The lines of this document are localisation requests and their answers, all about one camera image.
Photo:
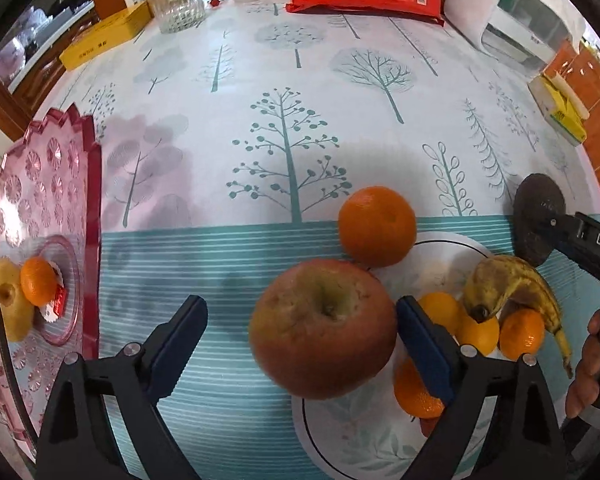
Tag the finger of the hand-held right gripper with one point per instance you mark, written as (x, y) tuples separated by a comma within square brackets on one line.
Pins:
[(567, 237)]

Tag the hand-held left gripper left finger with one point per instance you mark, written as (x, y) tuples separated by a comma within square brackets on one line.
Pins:
[(175, 355)]

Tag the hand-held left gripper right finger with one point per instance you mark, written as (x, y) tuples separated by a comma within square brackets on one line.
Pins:
[(425, 355)]

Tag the small mandarin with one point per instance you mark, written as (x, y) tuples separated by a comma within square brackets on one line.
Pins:
[(440, 310), (37, 282), (522, 335), (412, 395), (480, 335)]

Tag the red yellow apple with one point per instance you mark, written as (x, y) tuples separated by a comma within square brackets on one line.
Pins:
[(325, 330)]

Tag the white leaf print plate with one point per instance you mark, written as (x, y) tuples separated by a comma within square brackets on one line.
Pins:
[(360, 440)]

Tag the pink glass tray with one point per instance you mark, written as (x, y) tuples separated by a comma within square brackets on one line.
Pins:
[(55, 170)]

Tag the person's right hand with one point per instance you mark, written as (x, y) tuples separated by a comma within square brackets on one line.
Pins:
[(585, 365)]

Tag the spotted ripe banana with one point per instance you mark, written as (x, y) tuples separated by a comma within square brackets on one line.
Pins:
[(510, 275)]

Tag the small red fruit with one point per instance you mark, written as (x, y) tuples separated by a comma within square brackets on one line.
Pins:
[(428, 425)]

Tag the yellow tissue packet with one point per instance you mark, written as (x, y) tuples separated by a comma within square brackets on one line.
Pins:
[(560, 115)]

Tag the red white wrapped snack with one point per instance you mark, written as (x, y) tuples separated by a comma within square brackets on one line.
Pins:
[(55, 307)]

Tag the small clear glass dish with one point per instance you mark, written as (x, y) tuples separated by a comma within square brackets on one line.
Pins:
[(70, 270)]

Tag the large orange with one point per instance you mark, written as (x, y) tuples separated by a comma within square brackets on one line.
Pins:
[(377, 225)]

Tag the yellow pear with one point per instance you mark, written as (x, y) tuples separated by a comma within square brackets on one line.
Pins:
[(15, 305)]

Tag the tree print tablecloth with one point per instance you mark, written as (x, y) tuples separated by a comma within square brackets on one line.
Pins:
[(230, 110)]

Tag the white countertop appliance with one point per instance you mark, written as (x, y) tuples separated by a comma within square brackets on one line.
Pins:
[(467, 5)]

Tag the wooden sideboard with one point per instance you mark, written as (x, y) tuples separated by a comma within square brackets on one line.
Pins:
[(0, 105)]

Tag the yellow flat box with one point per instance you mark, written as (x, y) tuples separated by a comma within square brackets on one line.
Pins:
[(100, 40)]

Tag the clear drinking glass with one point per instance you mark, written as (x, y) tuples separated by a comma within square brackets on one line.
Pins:
[(175, 10)]

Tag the lilac cloth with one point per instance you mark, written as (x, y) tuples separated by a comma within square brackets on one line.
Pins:
[(12, 50)]

